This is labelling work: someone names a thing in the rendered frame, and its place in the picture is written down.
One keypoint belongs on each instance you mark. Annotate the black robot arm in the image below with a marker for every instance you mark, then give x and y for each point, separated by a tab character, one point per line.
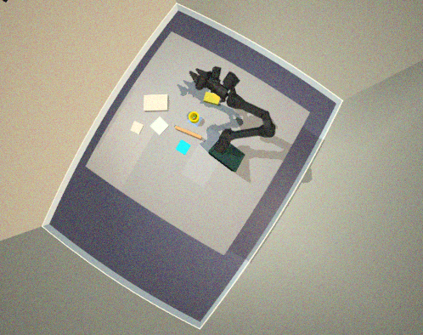
267	130

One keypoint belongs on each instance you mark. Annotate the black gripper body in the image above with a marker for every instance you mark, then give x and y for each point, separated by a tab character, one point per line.
204	82

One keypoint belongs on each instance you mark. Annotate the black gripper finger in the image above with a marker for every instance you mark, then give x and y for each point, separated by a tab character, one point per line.
202	73
195	77

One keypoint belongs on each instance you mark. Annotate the yellow flat block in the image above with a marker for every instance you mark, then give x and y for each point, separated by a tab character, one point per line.
211	99

